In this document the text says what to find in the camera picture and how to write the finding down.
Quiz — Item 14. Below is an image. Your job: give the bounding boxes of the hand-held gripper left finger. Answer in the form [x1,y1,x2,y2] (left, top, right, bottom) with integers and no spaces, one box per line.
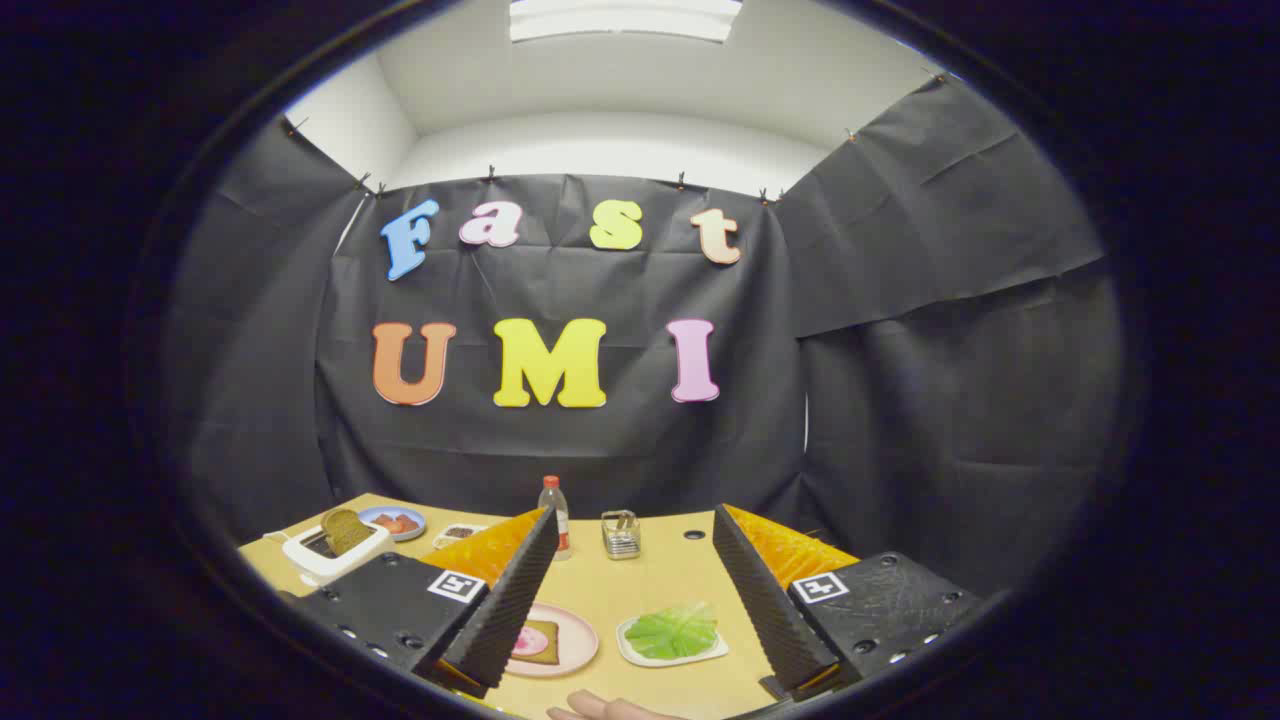
[285,505,561,701]

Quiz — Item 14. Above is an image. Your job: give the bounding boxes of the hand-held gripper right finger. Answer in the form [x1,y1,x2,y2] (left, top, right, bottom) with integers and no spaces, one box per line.
[712,503,986,703]

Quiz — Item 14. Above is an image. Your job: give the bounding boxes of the green lettuce leaf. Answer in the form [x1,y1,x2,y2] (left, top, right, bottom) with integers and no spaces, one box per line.
[625,603,719,660]

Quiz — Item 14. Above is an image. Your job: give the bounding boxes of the brown bread slice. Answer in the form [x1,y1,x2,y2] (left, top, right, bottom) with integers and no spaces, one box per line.
[320,508,379,557]

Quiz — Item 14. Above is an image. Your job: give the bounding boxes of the toasted bread slice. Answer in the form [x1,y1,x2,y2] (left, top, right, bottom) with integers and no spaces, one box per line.
[510,620,561,666]

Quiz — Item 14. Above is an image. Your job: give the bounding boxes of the pink round plate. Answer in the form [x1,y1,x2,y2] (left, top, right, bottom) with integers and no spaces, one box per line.
[503,602,599,679]

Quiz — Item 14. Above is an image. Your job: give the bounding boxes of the white square plate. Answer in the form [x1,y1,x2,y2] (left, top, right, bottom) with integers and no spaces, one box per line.
[616,610,730,668]

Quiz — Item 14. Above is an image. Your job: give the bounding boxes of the clear bottle with red cap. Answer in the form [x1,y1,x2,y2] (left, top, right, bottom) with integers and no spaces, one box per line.
[539,475,572,561]

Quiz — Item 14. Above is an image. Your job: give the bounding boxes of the blue plate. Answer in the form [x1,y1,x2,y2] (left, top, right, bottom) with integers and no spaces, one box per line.
[358,506,427,542]

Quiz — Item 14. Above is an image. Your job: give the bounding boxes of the white toaster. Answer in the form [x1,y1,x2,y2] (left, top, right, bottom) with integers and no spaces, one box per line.
[283,520,393,587]

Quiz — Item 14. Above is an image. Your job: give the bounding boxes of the ceiling light panel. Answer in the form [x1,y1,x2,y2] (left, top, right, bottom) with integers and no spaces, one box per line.
[510,0,743,43]

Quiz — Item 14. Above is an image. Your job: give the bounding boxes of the wire mesh utensil holder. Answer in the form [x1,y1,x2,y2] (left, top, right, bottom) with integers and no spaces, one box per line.
[601,510,642,561]

